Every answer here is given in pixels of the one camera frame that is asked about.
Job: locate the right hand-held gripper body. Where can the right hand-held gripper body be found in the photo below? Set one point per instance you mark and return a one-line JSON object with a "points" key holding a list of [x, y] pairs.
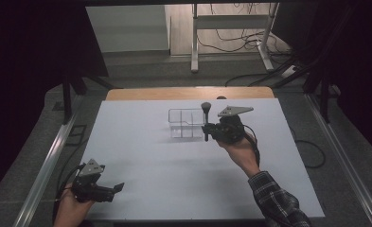
{"points": [[229, 126]]}

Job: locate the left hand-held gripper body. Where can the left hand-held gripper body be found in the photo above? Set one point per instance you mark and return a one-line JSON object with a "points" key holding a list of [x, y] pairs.
{"points": [[89, 186]]}

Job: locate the clear acrylic organizer box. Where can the clear acrylic organizer box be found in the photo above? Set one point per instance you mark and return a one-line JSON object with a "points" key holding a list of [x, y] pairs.
{"points": [[185, 124]]}

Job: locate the person's right hand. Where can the person's right hand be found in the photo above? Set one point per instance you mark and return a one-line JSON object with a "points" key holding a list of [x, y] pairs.
{"points": [[239, 151]]}

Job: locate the person's left hand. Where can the person's left hand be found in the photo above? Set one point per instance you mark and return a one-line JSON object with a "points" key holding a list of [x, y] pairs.
{"points": [[70, 209]]}

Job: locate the wooden table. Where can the wooden table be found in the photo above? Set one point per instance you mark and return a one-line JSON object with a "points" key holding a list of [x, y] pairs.
{"points": [[190, 93]]}

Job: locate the white table cover board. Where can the white table cover board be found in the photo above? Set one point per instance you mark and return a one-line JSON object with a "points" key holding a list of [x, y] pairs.
{"points": [[174, 176]]}

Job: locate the white power strip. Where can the white power strip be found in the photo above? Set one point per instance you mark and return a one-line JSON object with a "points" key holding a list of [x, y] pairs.
{"points": [[289, 71]]}

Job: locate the black metal stand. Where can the black metal stand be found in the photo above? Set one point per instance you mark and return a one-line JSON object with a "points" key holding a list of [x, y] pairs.
{"points": [[67, 97], [325, 101]]}

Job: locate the black curtain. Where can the black curtain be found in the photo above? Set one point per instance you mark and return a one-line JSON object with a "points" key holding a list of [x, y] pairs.
{"points": [[32, 78], [357, 78]]}

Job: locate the aluminium rail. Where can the aluminium rail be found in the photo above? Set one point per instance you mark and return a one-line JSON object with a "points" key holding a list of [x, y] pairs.
{"points": [[347, 164], [44, 176]]}

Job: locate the white desk frame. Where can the white desk frame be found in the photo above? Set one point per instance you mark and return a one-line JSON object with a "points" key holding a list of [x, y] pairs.
{"points": [[194, 38]]}

